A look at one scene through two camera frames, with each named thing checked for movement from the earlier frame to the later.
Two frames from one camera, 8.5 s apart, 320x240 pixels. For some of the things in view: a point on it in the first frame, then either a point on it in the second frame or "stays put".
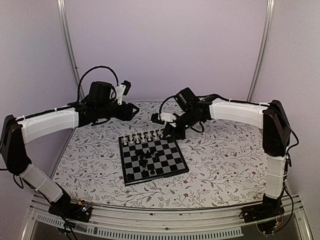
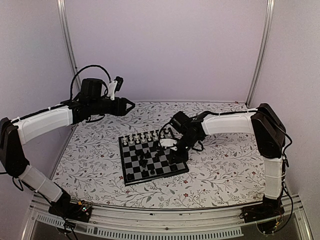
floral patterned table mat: (225, 156) stays put
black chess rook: (129, 176) stays put
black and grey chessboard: (150, 156) stays put
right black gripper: (179, 135) to (183, 157)
